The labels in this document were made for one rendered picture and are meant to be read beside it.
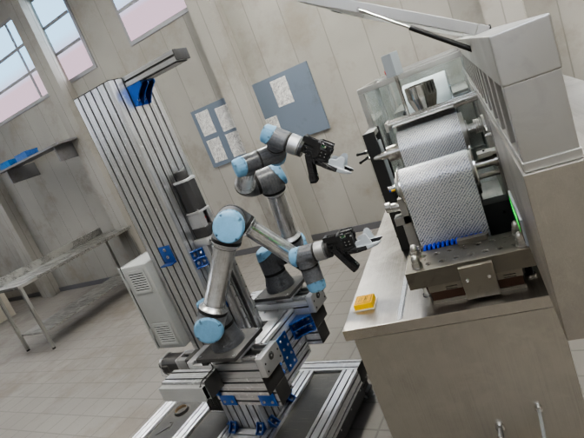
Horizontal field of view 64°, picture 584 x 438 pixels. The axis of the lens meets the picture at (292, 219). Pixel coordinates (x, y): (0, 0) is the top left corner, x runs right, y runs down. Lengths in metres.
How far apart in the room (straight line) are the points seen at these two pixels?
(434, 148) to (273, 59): 3.80
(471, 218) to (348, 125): 3.65
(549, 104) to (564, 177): 0.11
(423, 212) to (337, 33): 3.65
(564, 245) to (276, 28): 4.83
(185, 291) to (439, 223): 1.24
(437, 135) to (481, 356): 0.81
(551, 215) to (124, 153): 1.78
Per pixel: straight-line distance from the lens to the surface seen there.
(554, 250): 0.86
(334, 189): 5.52
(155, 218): 2.23
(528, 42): 0.79
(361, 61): 5.10
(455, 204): 1.69
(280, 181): 2.20
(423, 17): 1.47
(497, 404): 1.77
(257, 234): 1.91
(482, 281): 1.56
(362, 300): 1.76
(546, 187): 0.82
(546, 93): 0.80
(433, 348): 1.64
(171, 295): 2.40
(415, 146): 1.89
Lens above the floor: 1.67
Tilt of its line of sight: 13 degrees down
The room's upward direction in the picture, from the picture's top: 22 degrees counter-clockwise
